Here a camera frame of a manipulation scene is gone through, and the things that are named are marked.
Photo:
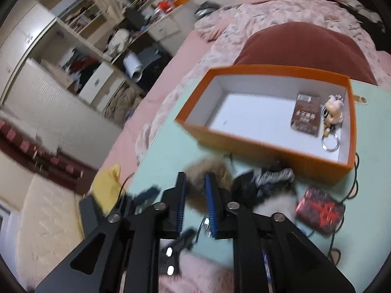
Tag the white drawer cabinet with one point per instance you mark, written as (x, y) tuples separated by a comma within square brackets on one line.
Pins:
[(97, 82)]

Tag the black monitor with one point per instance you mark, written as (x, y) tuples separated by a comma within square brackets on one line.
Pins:
[(134, 16)]

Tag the yellow cloth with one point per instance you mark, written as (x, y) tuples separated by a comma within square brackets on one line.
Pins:
[(105, 186)]

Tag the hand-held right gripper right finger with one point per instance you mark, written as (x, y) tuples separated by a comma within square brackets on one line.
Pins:
[(211, 204)]

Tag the white desk drawer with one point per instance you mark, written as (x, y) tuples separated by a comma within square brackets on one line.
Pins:
[(165, 29)]

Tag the brown packet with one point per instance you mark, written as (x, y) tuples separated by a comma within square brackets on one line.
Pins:
[(305, 116)]

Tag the pile of black clothes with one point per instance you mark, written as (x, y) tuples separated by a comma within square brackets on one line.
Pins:
[(366, 15)]

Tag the maroon pillow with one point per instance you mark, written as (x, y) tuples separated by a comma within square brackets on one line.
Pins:
[(299, 45)]

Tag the black lace-trimmed cloth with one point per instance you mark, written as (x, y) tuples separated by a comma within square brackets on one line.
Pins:
[(244, 189)]

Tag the red container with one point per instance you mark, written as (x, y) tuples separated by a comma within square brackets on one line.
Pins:
[(165, 5)]

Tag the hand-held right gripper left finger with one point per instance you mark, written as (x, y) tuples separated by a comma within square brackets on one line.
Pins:
[(180, 201)]

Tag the white shelf unit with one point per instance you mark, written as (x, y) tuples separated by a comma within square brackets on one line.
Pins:
[(79, 27)]

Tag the dark red checked cloth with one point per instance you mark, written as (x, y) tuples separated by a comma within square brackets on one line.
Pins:
[(30, 146)]

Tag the pink floral blanket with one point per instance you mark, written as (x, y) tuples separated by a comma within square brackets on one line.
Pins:
[(275, 9)]

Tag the white air conditioner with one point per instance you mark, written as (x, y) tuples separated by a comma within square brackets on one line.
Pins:
[(67, 4)]

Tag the brown fur pom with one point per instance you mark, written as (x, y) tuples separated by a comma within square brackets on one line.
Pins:
[(195, 177)]

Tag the grey black bag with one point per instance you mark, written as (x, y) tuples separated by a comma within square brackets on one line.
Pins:
[(207, 9)]

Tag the white paper roll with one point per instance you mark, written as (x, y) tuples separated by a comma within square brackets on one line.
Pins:
[(133, 65)]

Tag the white bag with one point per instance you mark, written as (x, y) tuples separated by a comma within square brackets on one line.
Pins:
[(119, 41)]

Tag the cream quilted mat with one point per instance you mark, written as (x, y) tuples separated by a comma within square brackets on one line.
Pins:
[(45, 219)]

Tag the large orange cardboard box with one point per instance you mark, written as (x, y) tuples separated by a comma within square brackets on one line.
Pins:
[(259, 151)]

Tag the dark red patterned case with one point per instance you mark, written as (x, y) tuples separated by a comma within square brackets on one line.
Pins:
[(320, 210)]

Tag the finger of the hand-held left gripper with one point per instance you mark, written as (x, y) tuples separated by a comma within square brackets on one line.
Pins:
[(180, 241), (146, 193)]

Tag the black wavy-patterned cloth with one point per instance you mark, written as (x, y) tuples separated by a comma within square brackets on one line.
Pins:
[(275, 177)]

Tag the small orange box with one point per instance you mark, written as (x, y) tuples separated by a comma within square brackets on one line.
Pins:
[(183, 0)]

